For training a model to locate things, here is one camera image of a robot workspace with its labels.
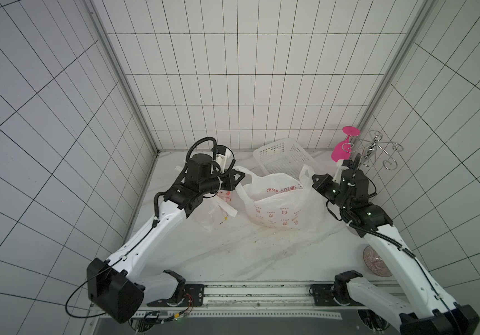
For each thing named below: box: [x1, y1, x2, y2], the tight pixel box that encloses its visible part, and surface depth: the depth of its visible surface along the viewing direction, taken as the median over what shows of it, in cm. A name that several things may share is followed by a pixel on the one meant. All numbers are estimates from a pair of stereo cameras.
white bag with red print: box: [233, 164, 326, 231], surface depth 76 cm
